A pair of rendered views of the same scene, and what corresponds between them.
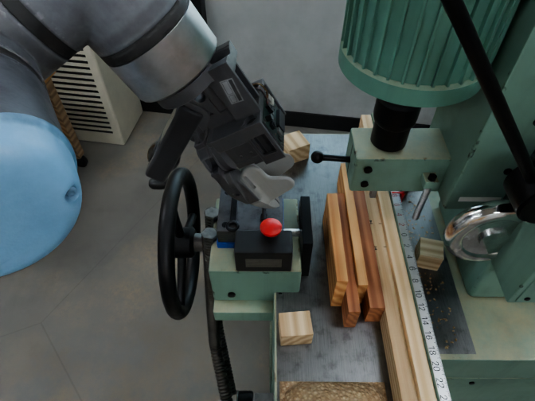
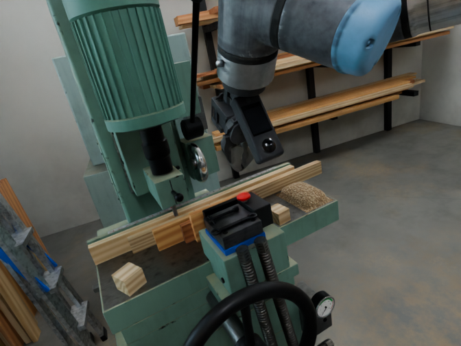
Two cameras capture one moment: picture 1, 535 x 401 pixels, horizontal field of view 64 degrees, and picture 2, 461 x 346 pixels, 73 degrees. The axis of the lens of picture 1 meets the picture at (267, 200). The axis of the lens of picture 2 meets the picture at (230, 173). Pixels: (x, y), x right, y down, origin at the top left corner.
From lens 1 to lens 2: 82 cm
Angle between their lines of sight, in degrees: 87
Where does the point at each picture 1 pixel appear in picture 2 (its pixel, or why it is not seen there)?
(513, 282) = (214, 162)
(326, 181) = (158, 257)
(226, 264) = (273, 228)
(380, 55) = (176, 91)
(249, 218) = (239, 215)
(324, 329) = not seen: hidden behind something
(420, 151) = not seen: hidden behind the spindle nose
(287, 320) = (279, 211)
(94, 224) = not seen: outside the picture
